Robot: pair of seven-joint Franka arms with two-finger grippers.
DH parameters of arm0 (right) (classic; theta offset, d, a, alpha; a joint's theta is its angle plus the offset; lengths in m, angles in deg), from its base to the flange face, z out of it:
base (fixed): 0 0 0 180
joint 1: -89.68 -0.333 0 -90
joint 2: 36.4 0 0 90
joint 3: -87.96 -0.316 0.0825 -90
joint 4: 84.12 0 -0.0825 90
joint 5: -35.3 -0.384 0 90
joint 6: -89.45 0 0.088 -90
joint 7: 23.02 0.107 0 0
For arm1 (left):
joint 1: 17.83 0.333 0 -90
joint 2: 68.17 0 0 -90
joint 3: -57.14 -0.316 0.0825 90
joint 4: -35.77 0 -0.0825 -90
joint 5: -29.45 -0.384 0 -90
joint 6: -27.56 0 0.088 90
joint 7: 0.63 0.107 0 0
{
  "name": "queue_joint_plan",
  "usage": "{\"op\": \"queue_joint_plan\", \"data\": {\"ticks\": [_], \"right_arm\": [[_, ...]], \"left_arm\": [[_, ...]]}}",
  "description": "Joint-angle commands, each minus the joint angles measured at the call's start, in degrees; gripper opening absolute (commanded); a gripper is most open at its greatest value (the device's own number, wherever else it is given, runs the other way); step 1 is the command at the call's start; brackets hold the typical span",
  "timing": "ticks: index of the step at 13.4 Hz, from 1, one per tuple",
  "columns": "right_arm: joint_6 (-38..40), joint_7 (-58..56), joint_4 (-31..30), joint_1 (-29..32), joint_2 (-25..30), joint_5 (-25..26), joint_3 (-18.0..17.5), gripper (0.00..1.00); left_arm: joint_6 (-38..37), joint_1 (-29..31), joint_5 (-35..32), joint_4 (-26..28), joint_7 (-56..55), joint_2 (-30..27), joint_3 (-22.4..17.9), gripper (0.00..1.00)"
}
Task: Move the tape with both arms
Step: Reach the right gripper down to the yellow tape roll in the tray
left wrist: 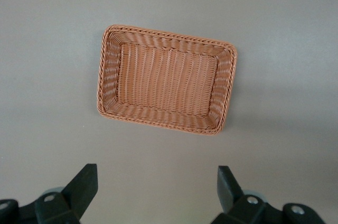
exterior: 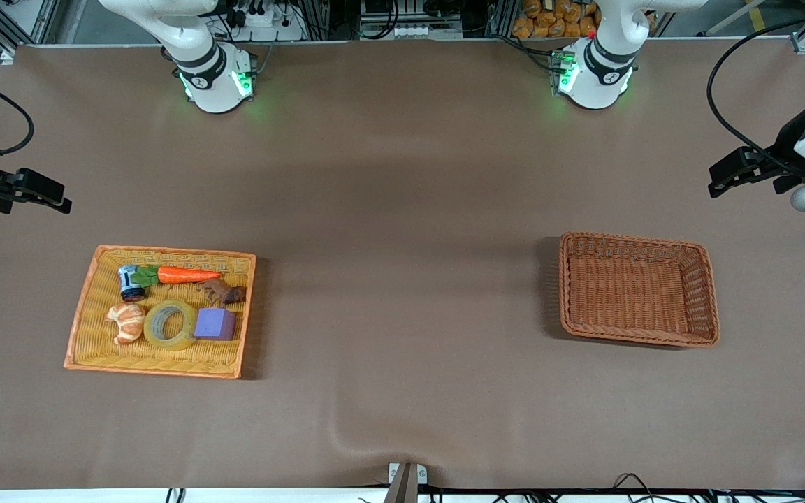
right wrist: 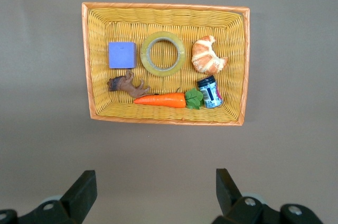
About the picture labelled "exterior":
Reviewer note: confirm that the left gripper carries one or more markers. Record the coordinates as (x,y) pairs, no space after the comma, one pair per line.
(786,147)

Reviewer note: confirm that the clear yellowish tape roll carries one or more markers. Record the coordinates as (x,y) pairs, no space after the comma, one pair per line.
(154,339)

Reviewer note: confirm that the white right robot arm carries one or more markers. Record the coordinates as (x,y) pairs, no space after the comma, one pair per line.
(217,77)

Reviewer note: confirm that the small blue can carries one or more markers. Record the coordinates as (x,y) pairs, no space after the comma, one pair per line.
(130,283)

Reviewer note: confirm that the toy croissant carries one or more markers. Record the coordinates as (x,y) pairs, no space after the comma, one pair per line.
(126,323)

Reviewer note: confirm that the orange toy carrot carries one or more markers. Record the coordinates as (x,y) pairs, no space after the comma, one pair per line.
(186,275)

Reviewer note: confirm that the brown wicker basket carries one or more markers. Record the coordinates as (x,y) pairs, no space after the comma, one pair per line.
(626,293)

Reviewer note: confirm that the yellow wicker tray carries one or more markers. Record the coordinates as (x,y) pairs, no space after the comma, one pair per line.
(165,360)

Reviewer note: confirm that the brown toy animal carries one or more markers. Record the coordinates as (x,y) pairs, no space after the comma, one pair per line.
(224,293)

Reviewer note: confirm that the purple block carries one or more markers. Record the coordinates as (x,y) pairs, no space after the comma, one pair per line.
(214,325)

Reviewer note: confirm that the pile of orange buns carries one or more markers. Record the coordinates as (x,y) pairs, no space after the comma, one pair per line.
(549,17)

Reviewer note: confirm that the white power strip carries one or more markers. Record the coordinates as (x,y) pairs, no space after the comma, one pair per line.
(270,24)

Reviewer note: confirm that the brown table cover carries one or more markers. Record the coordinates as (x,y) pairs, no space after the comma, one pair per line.
(472,391)

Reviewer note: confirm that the white terminal block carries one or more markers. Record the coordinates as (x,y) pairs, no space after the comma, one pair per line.
(416,32)

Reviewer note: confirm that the metal table bracket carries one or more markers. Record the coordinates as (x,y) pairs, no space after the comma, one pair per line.
(406,482)

